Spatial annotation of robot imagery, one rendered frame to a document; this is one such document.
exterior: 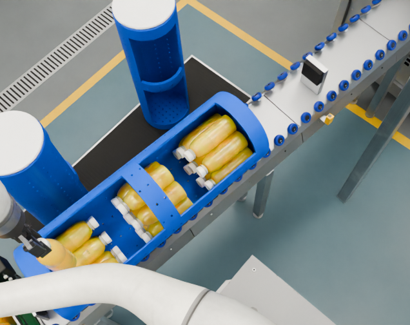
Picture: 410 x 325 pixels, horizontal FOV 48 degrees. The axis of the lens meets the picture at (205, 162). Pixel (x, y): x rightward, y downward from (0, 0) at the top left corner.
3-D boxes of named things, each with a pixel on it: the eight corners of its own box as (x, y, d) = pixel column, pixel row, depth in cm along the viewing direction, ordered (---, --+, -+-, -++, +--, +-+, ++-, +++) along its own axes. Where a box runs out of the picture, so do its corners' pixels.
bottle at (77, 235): (51, 271, 145) (98, 233, 150) (37, 254, 145) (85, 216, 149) (52, 267, 152) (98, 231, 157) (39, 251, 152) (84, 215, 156)
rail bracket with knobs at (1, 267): (20, 277, 167) (9, 271, 158) (4, 291, 165) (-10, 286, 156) (6, 257, 171) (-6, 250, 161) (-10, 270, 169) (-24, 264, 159)
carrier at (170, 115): (133, 111, 283) (166, 138, 274) (98, 8, 204) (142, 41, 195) (165, 82, 291) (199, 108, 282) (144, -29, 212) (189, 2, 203)
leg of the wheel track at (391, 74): (376, 114, 292) (412, 51, 236) (370, 120, 291) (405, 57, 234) (369, 108, 294) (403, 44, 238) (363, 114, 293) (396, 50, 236)
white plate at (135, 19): (98, 6, 203) (99, 8, 204) (142, 39, 194) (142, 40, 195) (144, -30, 210) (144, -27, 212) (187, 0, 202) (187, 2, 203)
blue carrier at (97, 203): (269, 166, 175) (271, 124, 150) (80, 327, 153) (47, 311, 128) (218, 121, 187) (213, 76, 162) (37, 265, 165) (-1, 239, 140)
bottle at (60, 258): (78, 273, 132) (57, 257, 116) (53, 278, 132) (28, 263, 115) (76, 249, 135) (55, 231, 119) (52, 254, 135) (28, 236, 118)
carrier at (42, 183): (100, 238, 250) (100, 189, 262) (42, 173, 171) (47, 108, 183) (48, 243, 250) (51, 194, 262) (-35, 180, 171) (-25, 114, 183)
